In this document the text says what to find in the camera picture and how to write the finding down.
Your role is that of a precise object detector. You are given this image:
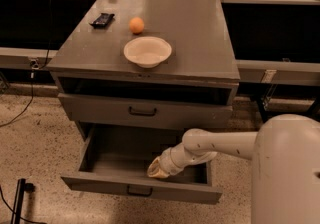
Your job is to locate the black cable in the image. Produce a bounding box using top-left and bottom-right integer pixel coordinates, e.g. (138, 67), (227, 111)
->
(0, 0), (68, 129)

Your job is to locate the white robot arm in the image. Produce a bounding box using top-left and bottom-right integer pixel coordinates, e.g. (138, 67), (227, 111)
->
(147, 114), (320, 224)

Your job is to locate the orange fruit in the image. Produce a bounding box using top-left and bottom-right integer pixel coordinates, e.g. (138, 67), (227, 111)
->
(129, 17), (144, 34)

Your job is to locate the grey drawer cabinet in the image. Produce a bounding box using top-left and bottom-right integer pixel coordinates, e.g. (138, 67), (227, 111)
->
(48, 0), (240, 135)

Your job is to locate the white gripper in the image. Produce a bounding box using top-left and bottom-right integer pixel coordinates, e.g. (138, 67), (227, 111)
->
(147, 148), (184, 179)

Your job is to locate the dark snack bar wrapper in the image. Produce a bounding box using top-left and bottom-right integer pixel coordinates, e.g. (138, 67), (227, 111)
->
(90, 13), (114, 28)

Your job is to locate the black stand bottom left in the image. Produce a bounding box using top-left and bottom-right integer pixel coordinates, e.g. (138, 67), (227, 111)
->
(0, 178), (46, 224)

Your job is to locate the grey drawer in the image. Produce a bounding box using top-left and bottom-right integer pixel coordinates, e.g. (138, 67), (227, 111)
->
(62, 125), (222, 204)
(58, 93), (232, 130)

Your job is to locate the grey top drawer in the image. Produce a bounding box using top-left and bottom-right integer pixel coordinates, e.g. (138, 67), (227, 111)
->
(58, 93), (232, 130)

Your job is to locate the white bowl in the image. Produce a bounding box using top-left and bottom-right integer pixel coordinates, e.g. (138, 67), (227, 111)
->
(124, 36), (172, 68)

